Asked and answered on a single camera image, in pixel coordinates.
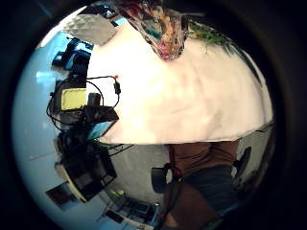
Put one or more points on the colourful patterned vase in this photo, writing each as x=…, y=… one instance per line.
x=164, y=33

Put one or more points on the low shelf with boxes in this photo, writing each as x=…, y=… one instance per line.
x=134, y=207

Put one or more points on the grey quilted panel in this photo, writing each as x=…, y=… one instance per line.
x=91, y=29

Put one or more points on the the person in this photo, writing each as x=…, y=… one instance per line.
x=200, y=174

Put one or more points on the dark flat board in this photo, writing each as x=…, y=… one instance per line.
x=60, y=195

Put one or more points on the black laptop with blue screen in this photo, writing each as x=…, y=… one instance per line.
x=99, y=125

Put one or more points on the black office chair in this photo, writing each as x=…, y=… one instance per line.
x=159, y=179

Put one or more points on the monitor with yellow screen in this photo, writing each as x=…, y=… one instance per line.
x=74, y=99

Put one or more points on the black equipment cart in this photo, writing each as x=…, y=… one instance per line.
x=88, y=174

